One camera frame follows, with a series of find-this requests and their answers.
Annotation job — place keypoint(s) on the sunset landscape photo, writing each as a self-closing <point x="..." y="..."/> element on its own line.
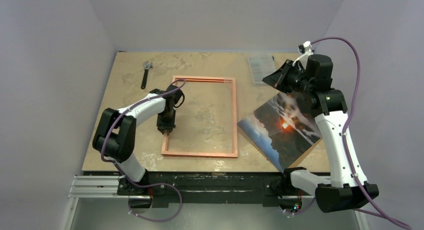
<point x="282" y="129"/>

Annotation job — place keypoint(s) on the red picture frame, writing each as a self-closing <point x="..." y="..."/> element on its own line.
<point x="234" y="136"/>

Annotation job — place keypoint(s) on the black adjustable wrench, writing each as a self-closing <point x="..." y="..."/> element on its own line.
<point x="146" y="66"/>

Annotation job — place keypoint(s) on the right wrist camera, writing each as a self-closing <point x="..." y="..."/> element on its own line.
<point x="305" y="50"/>

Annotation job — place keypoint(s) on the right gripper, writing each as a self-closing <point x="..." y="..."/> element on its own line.
<point x="283" y="76"/>

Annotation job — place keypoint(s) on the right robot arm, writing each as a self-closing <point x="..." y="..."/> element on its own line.
<point x="348" y="187"/>

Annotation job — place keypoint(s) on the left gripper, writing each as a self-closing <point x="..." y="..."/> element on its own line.
<point x="162" y="126"/>

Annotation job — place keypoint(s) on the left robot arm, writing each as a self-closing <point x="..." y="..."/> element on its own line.
<point x="115" y="135"/>

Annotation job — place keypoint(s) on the clear plastic screw box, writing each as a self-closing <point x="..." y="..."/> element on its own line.
<point x="260" y="66"/>

